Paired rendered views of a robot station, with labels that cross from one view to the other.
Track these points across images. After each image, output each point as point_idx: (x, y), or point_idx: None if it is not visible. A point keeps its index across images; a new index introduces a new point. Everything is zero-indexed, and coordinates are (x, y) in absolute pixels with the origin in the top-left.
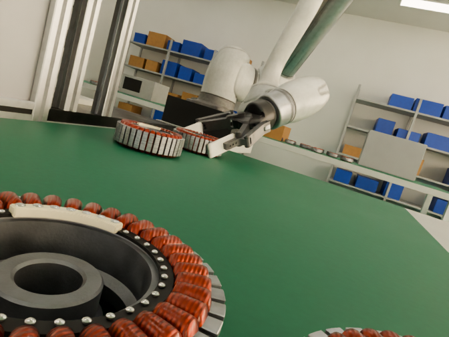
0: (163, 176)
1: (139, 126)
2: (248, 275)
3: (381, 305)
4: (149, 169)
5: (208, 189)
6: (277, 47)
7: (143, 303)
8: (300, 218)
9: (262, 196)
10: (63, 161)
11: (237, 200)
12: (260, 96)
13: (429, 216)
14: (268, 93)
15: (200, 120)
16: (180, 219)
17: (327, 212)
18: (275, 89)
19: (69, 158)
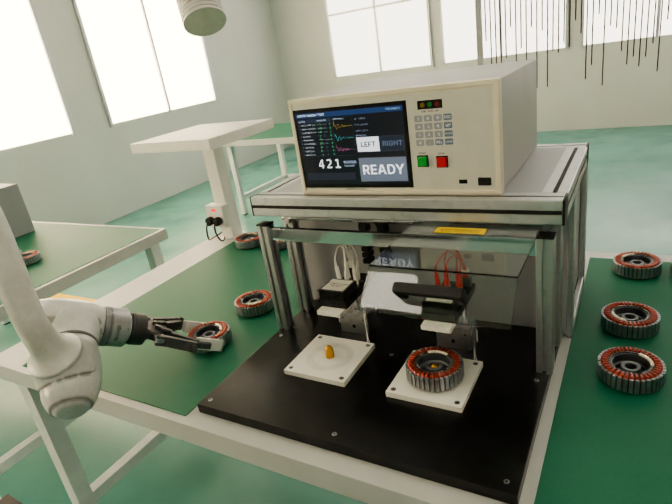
0: (254, 284)
1: (261, 290)
2: (248, 259)
3: (223, 262)
4: (259, 285)
5: (238, 284)
6: (36, 293)
7: None
8: (208, 284)
9: (210, 294)
10: (287, 273)
11: (229, 283)
12: (130, 316)
13: (10, 362)
14: (126, 309)
15: (195, 341)
16: (256, 266)
17: (181, 297)
18: (96, 317)
19: (286, 275)
